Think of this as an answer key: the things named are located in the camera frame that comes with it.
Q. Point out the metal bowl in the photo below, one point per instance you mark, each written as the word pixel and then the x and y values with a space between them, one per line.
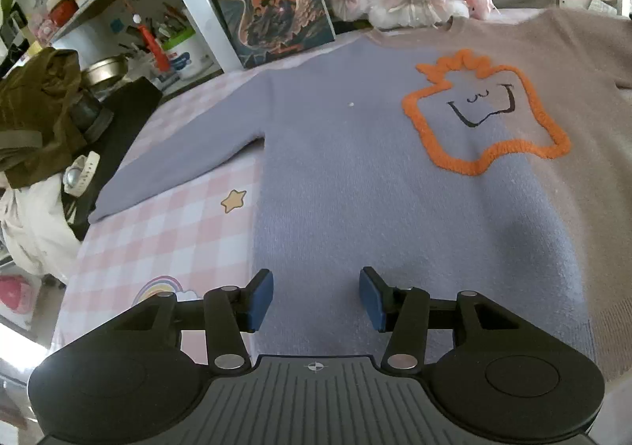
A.
pixel 104 70

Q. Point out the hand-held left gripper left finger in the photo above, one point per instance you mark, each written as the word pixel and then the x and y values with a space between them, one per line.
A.
pixel 260 300

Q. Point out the blue and beige sweater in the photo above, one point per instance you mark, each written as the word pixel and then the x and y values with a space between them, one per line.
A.
pixel 345 178

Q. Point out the white paint bucket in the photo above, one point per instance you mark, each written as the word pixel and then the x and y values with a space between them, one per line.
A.
pixel 187 54

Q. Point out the black flat board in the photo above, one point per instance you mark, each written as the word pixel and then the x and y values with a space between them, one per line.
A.
pixel 128 129

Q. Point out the pink round item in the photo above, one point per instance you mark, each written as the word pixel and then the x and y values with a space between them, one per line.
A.
pixel 15 294

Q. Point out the dragon cover book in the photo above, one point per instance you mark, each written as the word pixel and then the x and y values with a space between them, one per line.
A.
pixel 266 5

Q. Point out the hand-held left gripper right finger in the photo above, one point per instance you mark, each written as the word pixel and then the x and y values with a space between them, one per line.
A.
pixel 371 300

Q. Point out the white cloth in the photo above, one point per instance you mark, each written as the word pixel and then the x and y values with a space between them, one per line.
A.
pixel 29 227

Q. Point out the pink checkered cartoon desk mat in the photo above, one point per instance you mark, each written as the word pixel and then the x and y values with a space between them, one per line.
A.
pixel 173 227

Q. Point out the dark round bottle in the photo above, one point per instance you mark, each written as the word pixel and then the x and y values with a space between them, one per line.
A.
pixel 91 116

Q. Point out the white wristwatch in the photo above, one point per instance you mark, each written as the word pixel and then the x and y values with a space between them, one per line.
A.
pixel 81 173

